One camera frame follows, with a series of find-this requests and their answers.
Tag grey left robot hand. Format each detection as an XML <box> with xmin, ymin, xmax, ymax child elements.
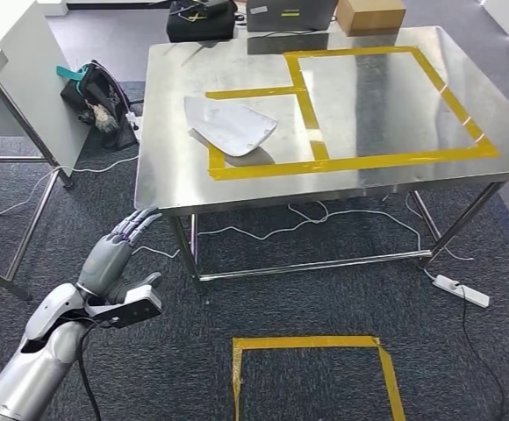
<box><xmin>77</xmin><ymin>206</ymin><xmax>164</xmax><ymax>305</ymax></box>

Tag white car body panel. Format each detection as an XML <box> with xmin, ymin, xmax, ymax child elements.
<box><xmin>183</xmin><ymin>94</ymin><xmax>279</xmax><ymax>159</ymax></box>

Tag stainless steel workbench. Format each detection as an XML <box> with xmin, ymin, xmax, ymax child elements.
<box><xmin>133</xmin><ymin>25</ymin><xmax>509</xmax><ymax>296</ymax></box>

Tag white power strip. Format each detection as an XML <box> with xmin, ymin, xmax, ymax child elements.
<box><xmin>432</xmin><ymin>273</ymin><xmax>491</xmax><ymax>310</ymax></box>
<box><xmin>124</xmin><ymin>110</ymin><xmax>144</xmax><ymax>145</ymax></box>

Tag white desk steel legs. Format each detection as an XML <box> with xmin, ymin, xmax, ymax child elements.
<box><xmin>0</xmin><ymin>0</ymin><xmax>91</xmax><ymax>303</ymax></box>

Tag yellow tape square outline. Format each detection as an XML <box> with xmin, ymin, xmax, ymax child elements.
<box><xmin>230</xmin><ymin>334</ymin><xmax>408</xmax><ymax>421</ymax></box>

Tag brown cardboard box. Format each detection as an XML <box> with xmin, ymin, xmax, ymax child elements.
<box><xmin>334</xmin><ymin>0</ymin><xmax>408</xmax><ymax>39</ymax></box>

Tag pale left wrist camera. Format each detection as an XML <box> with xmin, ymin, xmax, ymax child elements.
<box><xmin>85</xmin><ymin>283</ymin><xmax>164</xmax><ymax>331</ymax></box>

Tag white floor cable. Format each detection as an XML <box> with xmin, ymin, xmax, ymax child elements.
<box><xmin>131</xmin><ymin>199</ymin><xmax>475</xmax><ymax>263</ymax></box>
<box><xmin>0</xmin><ymin>153</ymin><xmax>141</xmax><ymax>223</ymax></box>

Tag black bag teal strap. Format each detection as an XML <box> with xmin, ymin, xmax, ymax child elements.
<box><xmin>55</xmin><ymin>58</ymin><xmax>140</xmax><ymax>152</ymax></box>

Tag yellow tape double frame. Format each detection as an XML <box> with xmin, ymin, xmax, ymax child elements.
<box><xmin>205</xmin><ymin>45</ymin><xmax>501</xmax><ymax>182</ymax></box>

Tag black floor cable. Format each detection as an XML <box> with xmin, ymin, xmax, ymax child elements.
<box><xmin>459</xmin><ymin>283</ymin><xmax>509</xmax><ymax>421</ymax></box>

